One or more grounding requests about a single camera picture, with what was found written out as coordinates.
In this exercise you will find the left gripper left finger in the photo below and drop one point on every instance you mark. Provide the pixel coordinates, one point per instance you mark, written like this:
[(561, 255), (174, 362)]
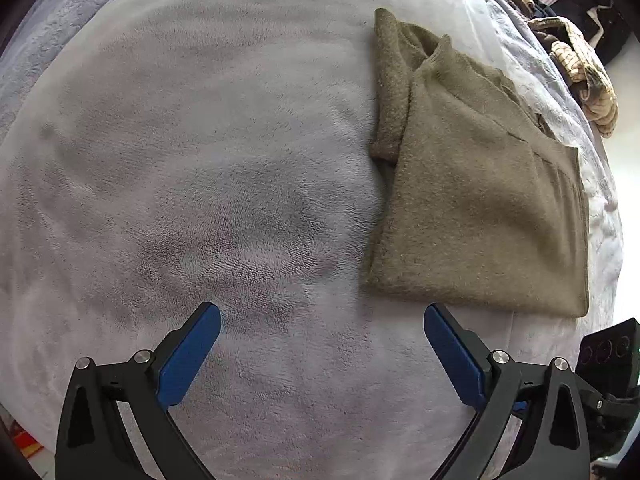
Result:
[(92, 440)]

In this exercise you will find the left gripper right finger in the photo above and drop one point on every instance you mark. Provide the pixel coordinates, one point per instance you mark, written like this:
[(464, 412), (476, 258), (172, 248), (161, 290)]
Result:
[(552, 442)]

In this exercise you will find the brown knit sweater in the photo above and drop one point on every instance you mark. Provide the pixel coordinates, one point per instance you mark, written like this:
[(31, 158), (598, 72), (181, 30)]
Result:
[(485, 206)]

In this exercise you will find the beige striped clothes pile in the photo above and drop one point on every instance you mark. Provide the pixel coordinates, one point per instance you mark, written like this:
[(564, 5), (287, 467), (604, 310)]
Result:
[(577, 61)]

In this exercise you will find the dark clothes in corner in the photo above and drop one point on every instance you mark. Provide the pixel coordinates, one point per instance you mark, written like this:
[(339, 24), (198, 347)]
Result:
[(600, 22)]

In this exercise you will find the lavender bed blanket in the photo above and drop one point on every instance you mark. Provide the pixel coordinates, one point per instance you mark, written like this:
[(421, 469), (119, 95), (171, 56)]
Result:
[(177, 151)]

